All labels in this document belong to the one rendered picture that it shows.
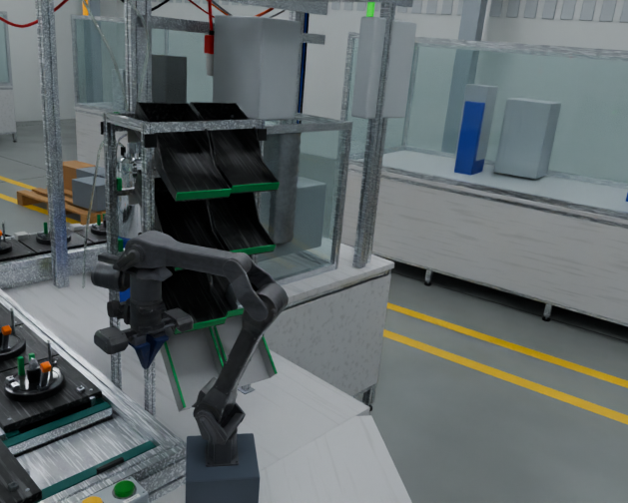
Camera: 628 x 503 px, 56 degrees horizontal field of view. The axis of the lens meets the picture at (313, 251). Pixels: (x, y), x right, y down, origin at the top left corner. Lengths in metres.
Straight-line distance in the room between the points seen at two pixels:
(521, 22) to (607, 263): 5.44
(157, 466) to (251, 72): 1.53
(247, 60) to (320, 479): 1.57
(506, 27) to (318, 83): 3.35
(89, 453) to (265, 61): 1.51
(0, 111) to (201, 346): 9.50
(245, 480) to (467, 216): 3.94
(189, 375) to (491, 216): 3.64
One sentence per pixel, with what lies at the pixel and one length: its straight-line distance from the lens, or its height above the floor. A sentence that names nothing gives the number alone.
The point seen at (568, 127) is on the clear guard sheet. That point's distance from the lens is 4.67.
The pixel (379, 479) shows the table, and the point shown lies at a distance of 1.57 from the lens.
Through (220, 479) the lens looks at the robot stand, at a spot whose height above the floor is 1.06.
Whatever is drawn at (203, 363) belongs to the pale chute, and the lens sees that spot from 1.57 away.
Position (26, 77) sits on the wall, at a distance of 13.50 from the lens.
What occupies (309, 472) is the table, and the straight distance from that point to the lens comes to 1.56.
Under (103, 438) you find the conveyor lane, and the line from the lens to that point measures 1.58.
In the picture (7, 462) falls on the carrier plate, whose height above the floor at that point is 0.97.
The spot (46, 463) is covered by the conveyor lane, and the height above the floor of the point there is 0.92.
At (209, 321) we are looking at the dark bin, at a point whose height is 1.21.
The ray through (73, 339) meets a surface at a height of 0.86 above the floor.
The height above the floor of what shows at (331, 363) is 0.43.
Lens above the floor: 1.84
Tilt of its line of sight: 19 degrees down
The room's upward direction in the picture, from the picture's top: 5 degrees clockwise
